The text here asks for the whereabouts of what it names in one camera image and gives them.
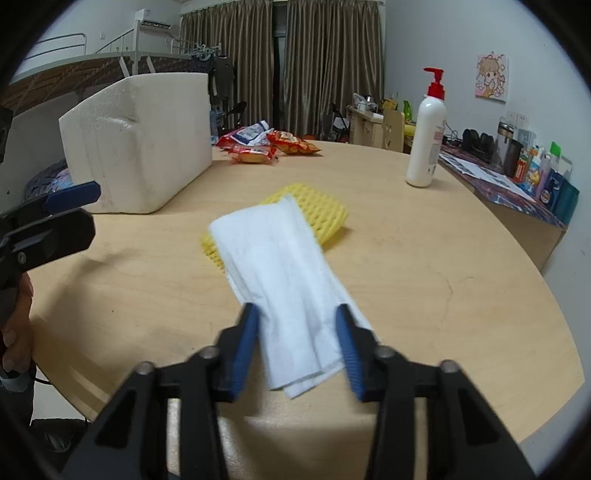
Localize person's left hand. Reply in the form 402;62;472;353
0;273;37;374

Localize white foam box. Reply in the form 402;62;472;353
58;72;214;214

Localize white paper towel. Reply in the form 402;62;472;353
209;194;380;400

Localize beige curtain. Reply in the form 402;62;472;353
286;0;384;139
179;2;274;134

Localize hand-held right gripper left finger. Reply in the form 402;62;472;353
62;302;262;480

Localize blue and white snack packet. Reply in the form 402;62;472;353
226;120;273;147

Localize black bag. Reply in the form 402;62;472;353
462;129;495;162

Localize black folding chair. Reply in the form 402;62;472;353
330;104;352;141
222;102;247;130

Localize printed paper sheet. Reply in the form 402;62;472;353
438;152;504;180

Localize dark hanging clothes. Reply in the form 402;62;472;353
210;54;236;107

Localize blue patterned blanket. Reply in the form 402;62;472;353
24;159;75;204

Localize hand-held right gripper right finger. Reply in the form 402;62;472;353
335;304;539;480

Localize light wooden desk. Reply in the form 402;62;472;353
346;106;386;148
438;157;568;273

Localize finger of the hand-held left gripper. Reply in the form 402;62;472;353
0;210;96;291
0;181;102;227

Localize white air conditioner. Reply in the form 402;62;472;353
135;9;174;32

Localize wooden smiley-face chair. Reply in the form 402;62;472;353
382;108;406;151

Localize cartoon wall poster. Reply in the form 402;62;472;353
475;53;509;102

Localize dark glass jar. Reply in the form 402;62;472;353
495;121;525;176

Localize white pump lotion bottle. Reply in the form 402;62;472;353
406;68;448;188

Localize white metal bunk bed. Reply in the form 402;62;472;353
0;33;218;121

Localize row of toiletry bottles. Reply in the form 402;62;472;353
517;143;580;227

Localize yellow foam net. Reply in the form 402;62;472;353
199;183;349;274

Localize dark patterned desk cloth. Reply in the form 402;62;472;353
438;145;568;229

